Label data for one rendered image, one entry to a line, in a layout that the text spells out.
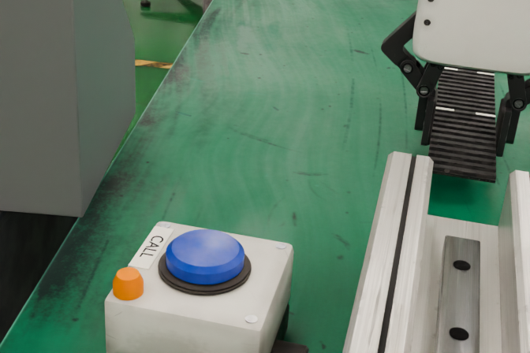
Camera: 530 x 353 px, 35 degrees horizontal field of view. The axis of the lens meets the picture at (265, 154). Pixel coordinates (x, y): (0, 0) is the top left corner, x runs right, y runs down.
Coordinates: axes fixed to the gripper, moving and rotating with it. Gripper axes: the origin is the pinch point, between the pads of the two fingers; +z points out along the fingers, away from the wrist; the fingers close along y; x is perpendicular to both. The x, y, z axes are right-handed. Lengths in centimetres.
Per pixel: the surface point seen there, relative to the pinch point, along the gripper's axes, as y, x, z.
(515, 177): -2.5, 17.4, -4.5
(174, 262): 14.2, 29.9, -3.1
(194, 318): 12.4, 32.3, -1.9
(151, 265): 15.8, 28.9, -2.0
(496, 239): -2.1, 18.1, -0.5
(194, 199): 18.7, 12.0, 4.0
